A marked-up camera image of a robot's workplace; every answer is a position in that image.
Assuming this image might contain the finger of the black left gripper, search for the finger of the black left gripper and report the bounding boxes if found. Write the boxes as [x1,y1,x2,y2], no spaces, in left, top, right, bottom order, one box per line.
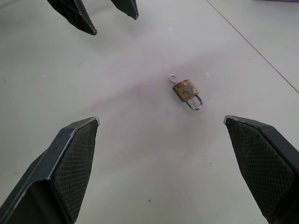
[109,0,139,21]
[47,0,98,36]

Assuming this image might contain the brass padlock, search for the brass padlock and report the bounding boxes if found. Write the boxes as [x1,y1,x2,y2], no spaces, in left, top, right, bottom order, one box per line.
[172,79,203,111]

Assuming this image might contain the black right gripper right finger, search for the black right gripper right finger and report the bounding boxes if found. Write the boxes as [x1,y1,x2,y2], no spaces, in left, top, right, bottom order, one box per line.
[223,114,299,224]

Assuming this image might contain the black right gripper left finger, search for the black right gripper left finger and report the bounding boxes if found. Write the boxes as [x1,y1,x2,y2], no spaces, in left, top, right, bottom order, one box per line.
[0,117,100,224]

